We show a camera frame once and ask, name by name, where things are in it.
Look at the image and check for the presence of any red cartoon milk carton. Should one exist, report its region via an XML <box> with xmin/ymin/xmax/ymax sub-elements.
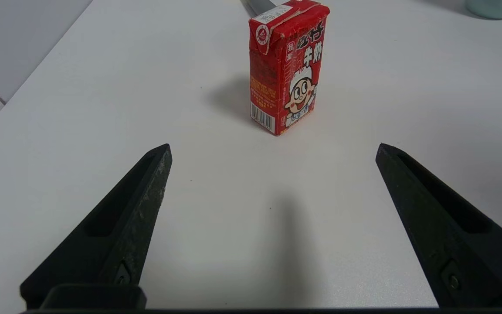
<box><xmin>248</xmin><ymin>0</ymin><xmax>331</xmax><ymax>137</ymax></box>

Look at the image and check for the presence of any grey handled peeler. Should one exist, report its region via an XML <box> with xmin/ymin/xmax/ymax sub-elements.
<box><xmin>240</xmin><ymin>0</ymin><xmax>278</xmax><ymax>17</ymax></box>

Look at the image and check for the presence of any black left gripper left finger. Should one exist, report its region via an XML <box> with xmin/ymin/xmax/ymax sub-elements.
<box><xmin>20</xmin><ymin>143</ymin><xmax>173</xmax><ymax>310</ymax></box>

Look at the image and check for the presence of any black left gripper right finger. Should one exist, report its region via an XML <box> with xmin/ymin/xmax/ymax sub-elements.
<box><xmin>375</xmin><ymin>143</ymin><xmax>502</xmax><ymax>308</ymax></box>

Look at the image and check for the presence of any teal plastic cup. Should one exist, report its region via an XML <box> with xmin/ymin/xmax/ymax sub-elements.
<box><xmin>465</xmin><ymin>0</ymin><xmax>502</xmax><ymax>20</ymax></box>

